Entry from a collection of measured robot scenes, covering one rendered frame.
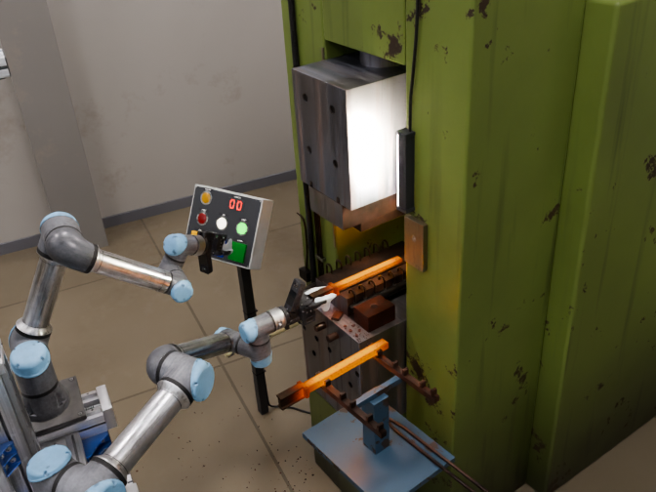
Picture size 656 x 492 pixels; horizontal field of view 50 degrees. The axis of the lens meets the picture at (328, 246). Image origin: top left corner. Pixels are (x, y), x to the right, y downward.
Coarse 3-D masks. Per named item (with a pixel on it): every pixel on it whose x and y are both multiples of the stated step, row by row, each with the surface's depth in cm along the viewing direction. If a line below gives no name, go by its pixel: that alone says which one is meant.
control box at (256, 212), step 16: (208, 192) 285; (224, 192) 281; (192, 208) 288; (208, 208) 285; (224, 208) 281; (256, 208) 274; (192, 224) 288; (208, 224) 285; (256, 224) 274; (240, 240) 277; (256, 240) 275; (224, 256) 281; (256, 256) 277
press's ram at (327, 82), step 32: (320, 64) 228; (352, 64) 226; (320, 96) 218; (352, 96) 208; (384, 96) 215; (320, 128) 224; (352, 128) 213; (384, 128) 220; (320, 160) 231; (352, 160) 218; (384, 160) 225; (352, 192) 223; (384, 192) 231
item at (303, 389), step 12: (372, 348) 224; (384, 348) 226; (348, 360) 220; (360, 360) 221; (324, 372) 216; (336, 372) 216; (300, 384) 211; (312, 384) 212; (288, 396) 208; (300, 396) 211
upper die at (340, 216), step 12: (312, 192) 243; (312, 204) 246; (324, 204) 239; (336, 204) 232; (372, 204) 237; (384, 204) 240; (396, 204) 244; (324, 216) 242; (336, 216) 235; (348, 216) 233; (360, 216) 236; (372, 216) 239
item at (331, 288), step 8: (384, 264) 264; (392, 264) 264; (360, 272) 260; (368, 272) 259; (344, 280) 256; (352, 280) 256; (328, 288) 251; (336, 288) 251; (312, 296) 248; (320, 296) 250; (336, 296) 253
